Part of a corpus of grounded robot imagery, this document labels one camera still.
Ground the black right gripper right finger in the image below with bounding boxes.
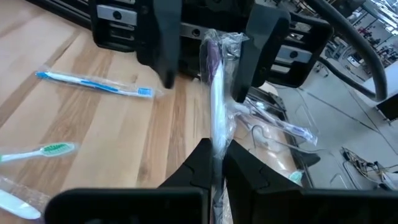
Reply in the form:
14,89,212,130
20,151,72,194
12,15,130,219
223,139,398,224

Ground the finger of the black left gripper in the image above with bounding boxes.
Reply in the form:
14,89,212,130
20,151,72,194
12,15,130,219
233,3,292,104
136,0,183,90

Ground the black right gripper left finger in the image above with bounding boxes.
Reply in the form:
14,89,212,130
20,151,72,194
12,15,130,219
44,138,214,224

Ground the blue and white toothbrush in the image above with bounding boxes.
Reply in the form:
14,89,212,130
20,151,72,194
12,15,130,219
35,70,155,100

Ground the purple and white toothbrush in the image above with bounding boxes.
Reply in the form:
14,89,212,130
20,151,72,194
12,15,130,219
198,29,249,224
244,96,318,147

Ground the green and white toothbrush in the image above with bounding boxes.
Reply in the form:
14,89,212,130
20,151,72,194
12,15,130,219
0,142,78,165
0,188,42,221

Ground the clear plastic bin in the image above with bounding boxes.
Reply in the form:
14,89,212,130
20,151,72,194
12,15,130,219
236,88,327,190

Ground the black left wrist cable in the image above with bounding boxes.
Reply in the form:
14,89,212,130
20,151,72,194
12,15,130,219
306,0,389,103

